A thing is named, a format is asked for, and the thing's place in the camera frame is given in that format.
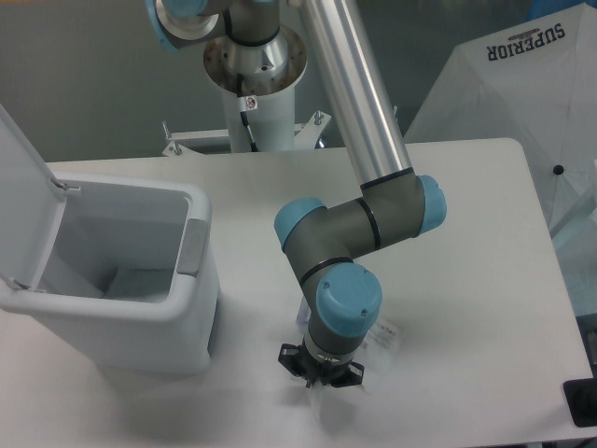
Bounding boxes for white trash can lid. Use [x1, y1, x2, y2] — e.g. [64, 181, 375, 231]
[1, 109, 80, 289]

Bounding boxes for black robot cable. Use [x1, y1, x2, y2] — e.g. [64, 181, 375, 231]
[235, 73, 259, 153]

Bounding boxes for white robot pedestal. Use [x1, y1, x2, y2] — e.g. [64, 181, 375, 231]
[220, 87, 295, 153]

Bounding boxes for white plastic packaging bag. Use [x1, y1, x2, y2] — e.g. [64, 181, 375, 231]
[282, 318, 401, 426]

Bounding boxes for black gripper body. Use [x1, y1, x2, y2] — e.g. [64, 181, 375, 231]
[309, 353, 342, 385]

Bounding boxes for black device at table edge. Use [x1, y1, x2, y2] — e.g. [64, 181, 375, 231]
[562, 378, 596, 427]

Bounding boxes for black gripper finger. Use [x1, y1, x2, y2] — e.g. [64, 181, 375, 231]
[328, 361, 365, 387]
[278, 343, 313, 388]

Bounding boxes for white metal base frame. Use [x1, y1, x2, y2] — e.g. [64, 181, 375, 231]
[162, 110, 334, 156]

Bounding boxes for crushed clear plastic bottle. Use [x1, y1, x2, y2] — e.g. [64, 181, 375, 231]
[296, 297, 311, 334]

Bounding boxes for white trash can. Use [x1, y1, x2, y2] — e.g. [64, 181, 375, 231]
[1, 172, 220, 374]

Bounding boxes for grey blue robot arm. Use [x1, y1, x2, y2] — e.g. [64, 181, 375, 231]
[145, 1, 447, 388]

